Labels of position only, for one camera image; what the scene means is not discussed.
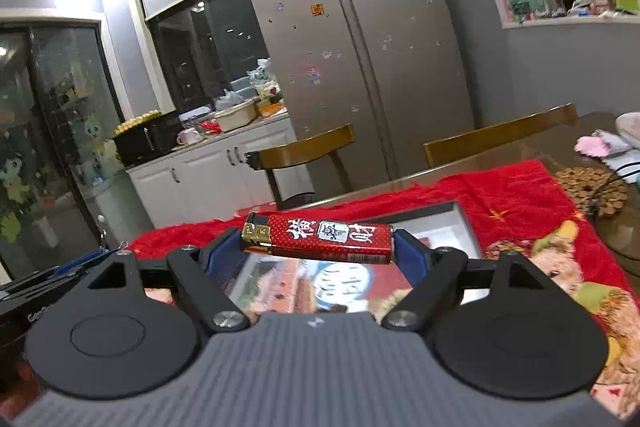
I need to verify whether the silver refrigerator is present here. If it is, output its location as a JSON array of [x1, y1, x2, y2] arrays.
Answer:
[[237, 0, 477, 214]]

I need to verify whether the black microwave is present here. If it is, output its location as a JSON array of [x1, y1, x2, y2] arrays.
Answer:
[[113, 109, 184, 168]]

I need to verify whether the red lighter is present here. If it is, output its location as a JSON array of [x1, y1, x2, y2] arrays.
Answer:
[[242, 214, 394, 266]]

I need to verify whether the colourful printed card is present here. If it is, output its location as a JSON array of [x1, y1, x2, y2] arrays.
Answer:
[[234, 252, 416, 314]]

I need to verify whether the black cardboard box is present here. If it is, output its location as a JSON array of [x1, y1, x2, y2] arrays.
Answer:
[[219, 201, 487, 310]]

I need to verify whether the printed plastic bag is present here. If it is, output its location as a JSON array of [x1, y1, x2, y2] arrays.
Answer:
[[247, 57, 284, 106]]

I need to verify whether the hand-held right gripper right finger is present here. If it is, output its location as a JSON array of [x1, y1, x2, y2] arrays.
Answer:
[[381, 228, 547, 332]]

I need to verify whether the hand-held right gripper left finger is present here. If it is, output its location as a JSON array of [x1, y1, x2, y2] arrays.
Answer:
[[86, 228, 252, 334]]

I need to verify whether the round cork trivet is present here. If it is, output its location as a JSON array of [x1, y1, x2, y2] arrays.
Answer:
[[554, 166, 629, 221]]

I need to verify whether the white cabinet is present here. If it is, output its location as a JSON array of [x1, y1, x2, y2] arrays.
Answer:
[[125, 109, 302, 232]]

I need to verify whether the black cable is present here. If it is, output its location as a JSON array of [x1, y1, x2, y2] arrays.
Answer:
[[584, 156, 640, 222]]

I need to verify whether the glass sliding door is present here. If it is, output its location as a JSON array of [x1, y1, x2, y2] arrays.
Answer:
[[0, 21, 127, 289]]

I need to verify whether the pink cloth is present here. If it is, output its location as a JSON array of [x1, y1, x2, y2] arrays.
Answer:
[[574, 129, 640, 158]]

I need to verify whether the red printed blanket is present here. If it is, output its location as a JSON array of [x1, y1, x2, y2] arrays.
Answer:
[[126, 159, 640, 424]]

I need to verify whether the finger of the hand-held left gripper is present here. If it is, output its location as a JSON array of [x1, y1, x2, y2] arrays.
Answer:
[[0, 249, 133, 295]]

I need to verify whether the cream plastic basin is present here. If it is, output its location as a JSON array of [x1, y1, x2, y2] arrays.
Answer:
[[213, 99, 259, 133]]

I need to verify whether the wooden chair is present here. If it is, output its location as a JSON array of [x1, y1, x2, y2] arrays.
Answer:
[[423, 102, 579, 168], [244, 124, 357, 210]]

